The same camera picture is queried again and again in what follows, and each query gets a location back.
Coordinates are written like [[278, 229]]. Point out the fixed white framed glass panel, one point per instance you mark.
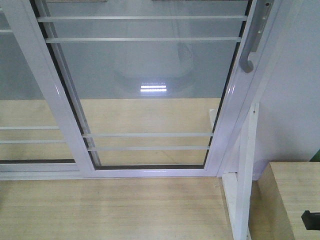
[[31, 143]]

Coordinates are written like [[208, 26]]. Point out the light plywood box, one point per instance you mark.
[[287, 190]]

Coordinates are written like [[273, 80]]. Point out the white framed transparent sliding door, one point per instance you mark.
[[140, 88]]

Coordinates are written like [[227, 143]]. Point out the black object at edge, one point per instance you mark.
[[311, 220]]

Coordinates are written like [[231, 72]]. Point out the grey metal door handle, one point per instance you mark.
[[259, 20]]

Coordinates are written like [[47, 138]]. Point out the white door frame post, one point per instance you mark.
[[237, 186]]

